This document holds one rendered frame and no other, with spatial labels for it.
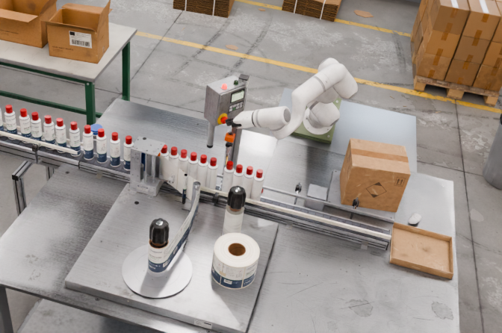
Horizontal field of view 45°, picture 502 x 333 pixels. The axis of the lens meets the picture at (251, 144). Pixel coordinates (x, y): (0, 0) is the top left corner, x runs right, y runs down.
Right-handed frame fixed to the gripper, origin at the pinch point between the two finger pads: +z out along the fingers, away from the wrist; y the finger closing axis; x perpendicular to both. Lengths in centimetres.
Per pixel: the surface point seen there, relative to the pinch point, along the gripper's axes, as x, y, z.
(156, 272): 39, 64, 16
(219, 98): -12.8, 1.5, -0.6
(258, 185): 37.3, -3.3, 0.2
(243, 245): 43, 38, -12
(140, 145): -1.7, 20.4, 40.7
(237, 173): 28.5, -0.9, 8.0
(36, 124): -23, 27, 99
